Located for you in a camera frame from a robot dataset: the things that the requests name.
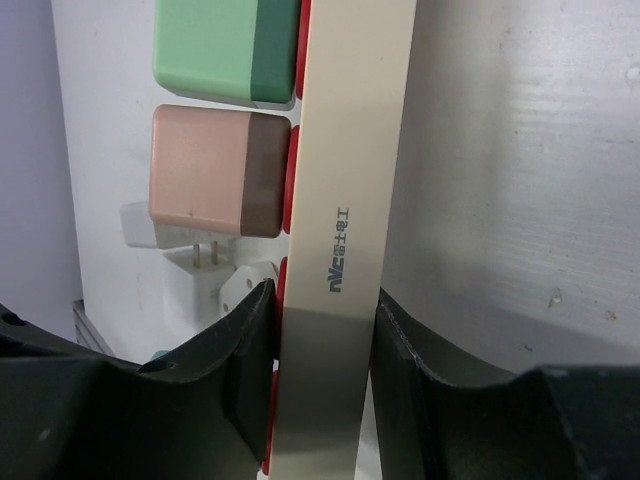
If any pink brown plug adapter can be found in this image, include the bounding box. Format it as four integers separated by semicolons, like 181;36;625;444
149;105;292;238

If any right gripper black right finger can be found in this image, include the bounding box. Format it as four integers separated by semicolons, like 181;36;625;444
371;294;639;479

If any white USB charger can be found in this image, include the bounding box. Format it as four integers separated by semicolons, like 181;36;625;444
119;201;157;248

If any green plug adapter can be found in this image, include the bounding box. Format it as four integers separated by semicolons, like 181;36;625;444
152;1;301;108

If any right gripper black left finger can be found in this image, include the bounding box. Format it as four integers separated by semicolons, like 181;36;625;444
1;281;275;479

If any large white charger block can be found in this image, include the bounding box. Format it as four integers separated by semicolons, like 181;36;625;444
163;235;236;343

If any beige red power strip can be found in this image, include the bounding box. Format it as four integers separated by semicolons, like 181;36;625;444
269;1;416;479

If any teal plug adapter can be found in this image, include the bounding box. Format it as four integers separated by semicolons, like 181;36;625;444
150;350;168;362

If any white folding-prong adapter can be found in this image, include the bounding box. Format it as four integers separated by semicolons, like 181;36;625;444
219;261;278;317

